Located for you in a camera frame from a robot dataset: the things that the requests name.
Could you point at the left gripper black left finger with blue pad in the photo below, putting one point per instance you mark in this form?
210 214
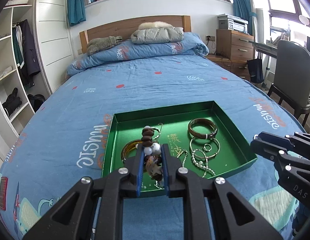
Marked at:
92 207

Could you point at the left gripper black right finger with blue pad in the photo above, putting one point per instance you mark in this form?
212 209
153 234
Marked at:
212 208

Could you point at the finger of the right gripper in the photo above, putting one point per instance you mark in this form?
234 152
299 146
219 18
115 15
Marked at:
268 145

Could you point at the amber resin bangle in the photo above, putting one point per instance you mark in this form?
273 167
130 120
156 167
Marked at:
132 145

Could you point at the green jewelry tray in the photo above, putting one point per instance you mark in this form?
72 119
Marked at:
234 156

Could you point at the thin silver bangle pair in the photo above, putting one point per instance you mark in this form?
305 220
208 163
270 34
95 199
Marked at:
206 149

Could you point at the brown horn bangle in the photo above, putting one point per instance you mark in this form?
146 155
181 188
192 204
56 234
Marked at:
202 128

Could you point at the grey office chair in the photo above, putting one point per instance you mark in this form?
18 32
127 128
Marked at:
292 78

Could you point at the blue cartoon bedspread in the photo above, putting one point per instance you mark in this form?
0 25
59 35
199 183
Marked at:
65 140

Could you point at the dark tote bag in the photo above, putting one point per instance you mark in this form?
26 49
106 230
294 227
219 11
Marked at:
255 69

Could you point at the wooden nightstand drawers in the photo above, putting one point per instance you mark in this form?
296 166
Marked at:
233 50

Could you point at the folded blue quilt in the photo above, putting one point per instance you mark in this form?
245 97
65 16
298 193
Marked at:
191 45

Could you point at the white printer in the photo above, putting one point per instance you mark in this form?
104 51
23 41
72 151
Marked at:
230 22

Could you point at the teal window curtain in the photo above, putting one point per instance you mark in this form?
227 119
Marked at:
246 10

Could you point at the beige puffer jacket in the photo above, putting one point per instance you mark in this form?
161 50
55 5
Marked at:
157 32

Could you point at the hanging dark clothes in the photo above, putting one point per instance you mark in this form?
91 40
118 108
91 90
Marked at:
25 53

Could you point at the grey plush garment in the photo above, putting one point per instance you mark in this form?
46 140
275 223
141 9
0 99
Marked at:
101 44

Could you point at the white wardrobe shelves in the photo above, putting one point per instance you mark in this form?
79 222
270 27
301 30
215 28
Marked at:
48 24

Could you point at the wooden headboard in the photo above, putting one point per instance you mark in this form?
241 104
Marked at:
125 28

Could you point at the teal curtain left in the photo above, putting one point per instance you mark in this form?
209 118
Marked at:
75 12

